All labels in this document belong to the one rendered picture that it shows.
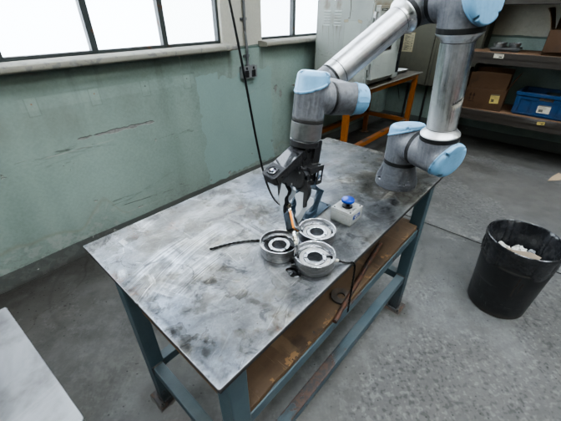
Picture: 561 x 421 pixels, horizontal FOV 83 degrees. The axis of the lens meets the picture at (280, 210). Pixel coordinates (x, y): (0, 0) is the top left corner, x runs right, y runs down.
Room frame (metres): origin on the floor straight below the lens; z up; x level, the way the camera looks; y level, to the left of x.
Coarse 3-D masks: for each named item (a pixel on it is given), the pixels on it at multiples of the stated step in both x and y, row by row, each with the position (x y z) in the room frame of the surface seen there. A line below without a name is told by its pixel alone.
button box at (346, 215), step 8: (336, 208) 0.82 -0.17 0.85; (344, 208) 0.82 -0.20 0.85; (352, 208) 0.82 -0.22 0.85; (360, 208) 0.83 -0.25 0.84; (336, 216) 0.82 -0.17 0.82; (344, 216) 0.80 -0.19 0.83; (352, 216) 0.80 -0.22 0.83; (360, 216) 0.83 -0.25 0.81; (344, 224) 0.80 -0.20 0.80; (352, 224) 0.80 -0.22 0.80
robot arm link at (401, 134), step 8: (392, 128) 1.07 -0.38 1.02; (400, 128) 1.04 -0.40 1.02; (408, 128) 1.04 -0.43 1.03; (416, 128) 1.03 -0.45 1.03; (392, 136) 1.06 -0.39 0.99; (400, 136) 1.04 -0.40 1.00; (408, 136) 1.02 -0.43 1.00; (416, 136) 1.00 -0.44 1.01; (392, 144) 1.05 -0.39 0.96; (400, 144) 1.03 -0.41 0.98; (408, 144) 1.00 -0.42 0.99; (392, 152) 1.05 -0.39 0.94; (400, 152) 1.02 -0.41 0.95; (392, 160) 1.04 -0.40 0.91; (400, 160) 1.03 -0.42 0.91
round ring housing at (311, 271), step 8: (304, 248) 0.65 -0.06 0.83; (328, 248) 0.65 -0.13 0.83; (304, 256) 0.62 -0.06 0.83; (312, 256) 0.64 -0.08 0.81; (320, 256) 0.63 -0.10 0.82; (296, 264) 0.59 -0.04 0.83; (304, 264) 0.58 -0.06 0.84; (312, 264) 0.59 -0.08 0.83; (320, 264) 0.59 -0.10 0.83; (328, 264) 0.58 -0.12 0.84; (304, 272) 0.57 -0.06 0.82; (312, 272) 0.57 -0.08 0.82; (320, 272) 0.57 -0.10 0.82; (328, 272) 0.57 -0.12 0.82
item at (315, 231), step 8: (304, 224) 0.76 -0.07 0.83; (312, 224) 0.77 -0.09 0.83; (320, 224) 0.76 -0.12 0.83; (328, 224) 0.76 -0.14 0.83; (312, 232) 0.74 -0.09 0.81; (320, 232) 0.74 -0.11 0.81; (304, 240) 0.69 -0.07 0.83; (312, 240) 0.68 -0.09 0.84; (320, 240) 0.67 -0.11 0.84; (328, 240) 0.68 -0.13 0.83
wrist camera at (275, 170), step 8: (288, 152) 0.72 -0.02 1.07; (296, 152) 0.71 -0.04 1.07; (304, 152) 0.71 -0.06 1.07; (280, 160) 0.69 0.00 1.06; (288, 160) 0.69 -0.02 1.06; (296, 160) 0.69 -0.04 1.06; (272, 168) 0.67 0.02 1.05; (280, 168) 0.67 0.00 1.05; (288, 168) 0.67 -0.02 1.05; (264, 176) 0.66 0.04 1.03; (272, 176) 0.65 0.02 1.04; (280, 176) 0.65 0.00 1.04; (272, 184) 0.65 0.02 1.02
